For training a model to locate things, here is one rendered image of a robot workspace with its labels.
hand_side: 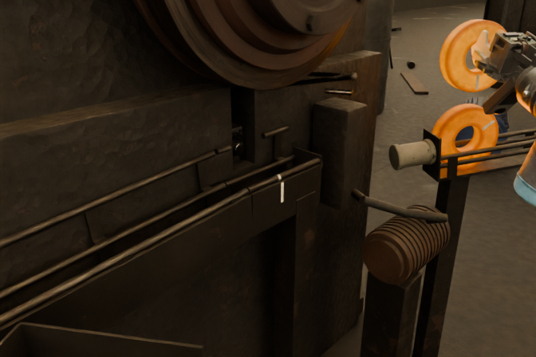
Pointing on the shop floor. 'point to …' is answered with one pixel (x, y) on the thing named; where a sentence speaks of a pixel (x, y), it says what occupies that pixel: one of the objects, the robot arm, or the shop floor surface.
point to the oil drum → (380, 36)
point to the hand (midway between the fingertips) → (477, 47)
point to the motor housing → (396, 280)
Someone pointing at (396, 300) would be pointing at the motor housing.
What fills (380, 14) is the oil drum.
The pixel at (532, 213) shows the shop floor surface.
